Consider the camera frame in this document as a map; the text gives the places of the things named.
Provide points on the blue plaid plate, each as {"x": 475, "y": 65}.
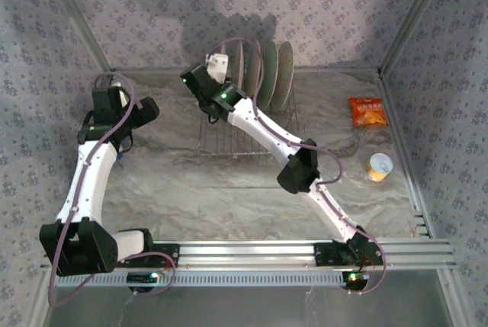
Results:
{"x": 239, "y": 64}

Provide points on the aluminium mounting rail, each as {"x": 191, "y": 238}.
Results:
{"x": 248, "y": 254}

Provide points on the right controller board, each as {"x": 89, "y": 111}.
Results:
{"x": 354, "y": 277}

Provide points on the left controller board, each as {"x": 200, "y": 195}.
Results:
{"x": 141, "y": 277}

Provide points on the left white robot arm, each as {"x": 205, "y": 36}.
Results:
{"x": 89, "y": 178}

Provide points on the aluminium side rail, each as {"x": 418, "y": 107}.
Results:
{"x": 403, "y": 151}

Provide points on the orange snack bag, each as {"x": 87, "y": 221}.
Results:
{"x": 368, "y": 111}

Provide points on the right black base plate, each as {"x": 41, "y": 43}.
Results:
{"x": 324, "y": 254}

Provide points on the controller board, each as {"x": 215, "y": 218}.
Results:
{"x": 354, "y": 277}
{"x": 141, "y": 277}

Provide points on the green striped plate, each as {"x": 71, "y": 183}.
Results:
{"x": 270, "y": 75}

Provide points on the pink red blue plate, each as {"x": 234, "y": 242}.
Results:
{"x": 253, "y": 75}

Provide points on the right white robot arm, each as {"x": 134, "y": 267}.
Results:
{"x": 267, "y": 129}

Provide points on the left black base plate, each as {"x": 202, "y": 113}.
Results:
{"x": 171, "y": 254}

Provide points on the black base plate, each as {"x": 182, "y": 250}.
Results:
{"x": 324, "y": 254}
{"x": 171, "y": 254}

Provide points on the yellow tin can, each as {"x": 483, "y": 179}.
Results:
{"x": 379, "y": 167}

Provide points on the grey metal panel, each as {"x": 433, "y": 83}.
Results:
{"x": 248, "y": 308}

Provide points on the aluminium frame post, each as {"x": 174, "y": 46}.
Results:
{"x": 413, "y": 18}
{"x": 78, "y": 18}

